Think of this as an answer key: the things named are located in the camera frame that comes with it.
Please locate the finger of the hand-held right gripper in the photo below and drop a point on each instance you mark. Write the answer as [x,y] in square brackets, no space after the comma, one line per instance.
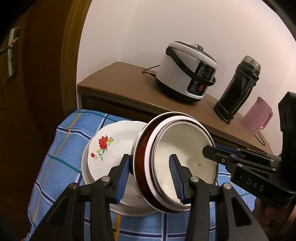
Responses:
[235,150]
[215,153]

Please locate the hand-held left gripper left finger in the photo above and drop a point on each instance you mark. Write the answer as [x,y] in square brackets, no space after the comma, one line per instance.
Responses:
[123,178]

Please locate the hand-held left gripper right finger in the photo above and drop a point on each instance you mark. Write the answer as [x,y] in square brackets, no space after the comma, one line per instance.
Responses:
[177,183]

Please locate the stainless steel bowl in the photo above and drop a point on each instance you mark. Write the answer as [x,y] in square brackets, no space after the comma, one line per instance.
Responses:
[141,166]

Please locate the white enamel mug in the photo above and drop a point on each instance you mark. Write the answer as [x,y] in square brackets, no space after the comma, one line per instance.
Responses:
[185,143]

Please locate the grey round plate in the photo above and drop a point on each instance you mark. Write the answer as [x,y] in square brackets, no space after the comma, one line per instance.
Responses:
[129,212]

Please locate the pink plastic cup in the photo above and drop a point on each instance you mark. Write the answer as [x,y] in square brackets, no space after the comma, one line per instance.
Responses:
[149,153]

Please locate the red flower white plate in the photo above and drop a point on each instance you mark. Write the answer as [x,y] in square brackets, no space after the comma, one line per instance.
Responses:
[115,139]

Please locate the person's right hand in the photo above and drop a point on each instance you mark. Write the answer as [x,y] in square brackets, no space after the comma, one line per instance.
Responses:
[275,222]

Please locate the pink electric kettle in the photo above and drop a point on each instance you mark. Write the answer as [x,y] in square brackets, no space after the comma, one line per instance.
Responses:
[256,118]

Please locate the black thermos flask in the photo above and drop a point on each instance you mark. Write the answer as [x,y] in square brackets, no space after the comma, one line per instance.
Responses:
[233,97]

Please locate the blue plaid tablecloth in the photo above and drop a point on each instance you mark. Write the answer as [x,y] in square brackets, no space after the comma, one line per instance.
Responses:
[57,162]

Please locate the white black rice cooker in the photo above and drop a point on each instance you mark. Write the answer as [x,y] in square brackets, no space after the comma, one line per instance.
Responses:
[175,69]

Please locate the wooden cabinet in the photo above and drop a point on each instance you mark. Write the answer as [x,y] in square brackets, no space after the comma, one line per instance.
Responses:
[115,83]

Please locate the wooden door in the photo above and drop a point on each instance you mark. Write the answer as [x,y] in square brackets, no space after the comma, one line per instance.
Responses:
[13,127]

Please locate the wooden door frame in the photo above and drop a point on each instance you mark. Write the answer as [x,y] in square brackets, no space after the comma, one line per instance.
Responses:
[53,69]

